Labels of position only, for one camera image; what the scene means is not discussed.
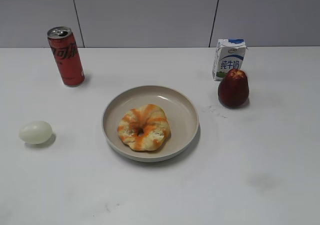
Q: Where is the orange striped ring croissant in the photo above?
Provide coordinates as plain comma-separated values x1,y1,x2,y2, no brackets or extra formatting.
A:
117,104,171,152

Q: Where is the beige round plate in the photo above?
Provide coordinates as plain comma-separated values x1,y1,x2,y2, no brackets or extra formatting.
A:
102,85,201,163

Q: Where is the dark red wax apple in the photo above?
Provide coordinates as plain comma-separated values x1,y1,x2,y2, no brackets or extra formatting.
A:
218,68,250,108

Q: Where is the white blue milk carton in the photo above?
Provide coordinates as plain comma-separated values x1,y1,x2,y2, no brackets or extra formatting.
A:
212,38,247,81

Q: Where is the white egg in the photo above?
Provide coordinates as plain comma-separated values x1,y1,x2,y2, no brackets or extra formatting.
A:
18,120,53,145

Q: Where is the red cola can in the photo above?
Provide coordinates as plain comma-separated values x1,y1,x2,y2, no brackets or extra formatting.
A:
47,26,85,87

